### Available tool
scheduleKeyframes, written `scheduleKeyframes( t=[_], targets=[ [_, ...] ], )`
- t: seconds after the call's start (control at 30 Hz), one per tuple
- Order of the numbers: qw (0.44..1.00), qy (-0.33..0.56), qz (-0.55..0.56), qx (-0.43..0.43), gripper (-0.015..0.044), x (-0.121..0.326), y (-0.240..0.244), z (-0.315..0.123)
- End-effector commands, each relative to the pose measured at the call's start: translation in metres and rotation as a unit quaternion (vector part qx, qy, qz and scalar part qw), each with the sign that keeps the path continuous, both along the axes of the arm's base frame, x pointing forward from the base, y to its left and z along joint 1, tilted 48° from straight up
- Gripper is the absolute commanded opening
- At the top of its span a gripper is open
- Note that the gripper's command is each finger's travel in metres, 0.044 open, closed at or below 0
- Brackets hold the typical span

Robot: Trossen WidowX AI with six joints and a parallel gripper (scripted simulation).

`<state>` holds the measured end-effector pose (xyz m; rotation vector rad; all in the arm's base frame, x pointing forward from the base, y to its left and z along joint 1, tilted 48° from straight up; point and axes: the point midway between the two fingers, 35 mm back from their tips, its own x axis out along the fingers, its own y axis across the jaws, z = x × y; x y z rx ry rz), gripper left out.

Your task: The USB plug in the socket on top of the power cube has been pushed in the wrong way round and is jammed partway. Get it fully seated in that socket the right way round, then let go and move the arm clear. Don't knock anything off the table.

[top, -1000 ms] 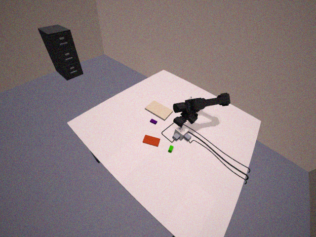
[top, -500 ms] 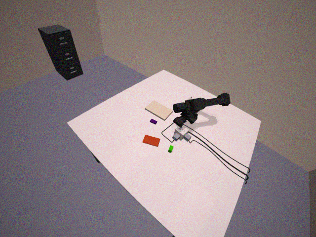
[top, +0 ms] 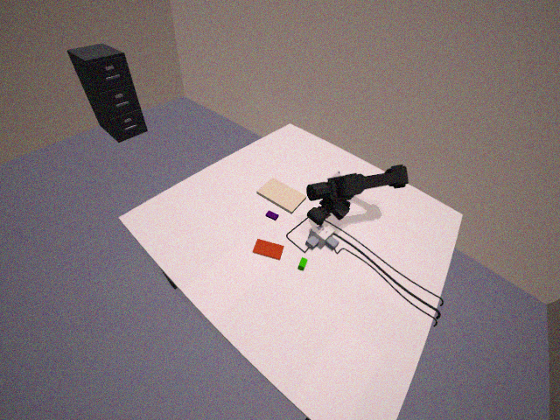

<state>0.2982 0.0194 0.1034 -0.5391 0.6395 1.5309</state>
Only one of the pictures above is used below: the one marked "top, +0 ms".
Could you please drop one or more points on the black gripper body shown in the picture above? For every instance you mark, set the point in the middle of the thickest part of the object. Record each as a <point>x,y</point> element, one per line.
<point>318,215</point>

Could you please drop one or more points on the green block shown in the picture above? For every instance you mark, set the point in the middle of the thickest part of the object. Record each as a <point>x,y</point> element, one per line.
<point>302,264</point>

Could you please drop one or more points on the small purple block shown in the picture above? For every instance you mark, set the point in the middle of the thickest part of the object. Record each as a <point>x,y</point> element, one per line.
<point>272,215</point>

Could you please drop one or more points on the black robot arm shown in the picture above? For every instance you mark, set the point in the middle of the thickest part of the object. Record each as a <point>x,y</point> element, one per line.
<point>353,184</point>

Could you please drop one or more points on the beige flat rectangular board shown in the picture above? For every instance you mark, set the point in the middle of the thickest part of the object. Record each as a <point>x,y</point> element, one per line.
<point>281,195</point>

